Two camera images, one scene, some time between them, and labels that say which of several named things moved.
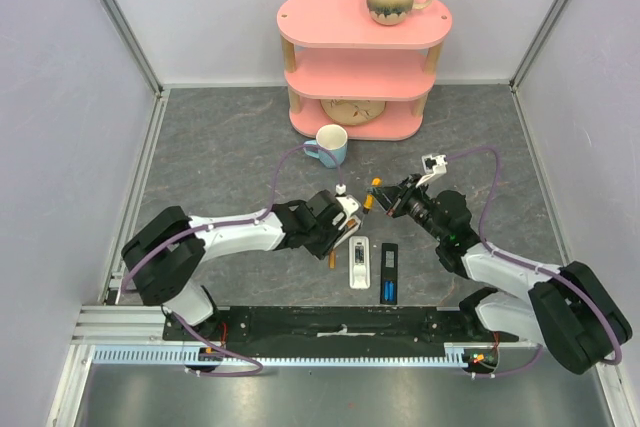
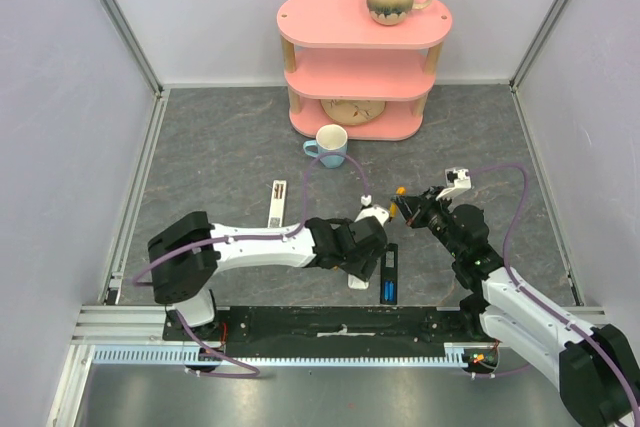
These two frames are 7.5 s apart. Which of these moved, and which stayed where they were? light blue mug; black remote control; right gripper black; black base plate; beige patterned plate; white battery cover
Moved: right gripper black; white battery cover
Stayed: black remote control; light blue mug; beige patterned plate; black base plate
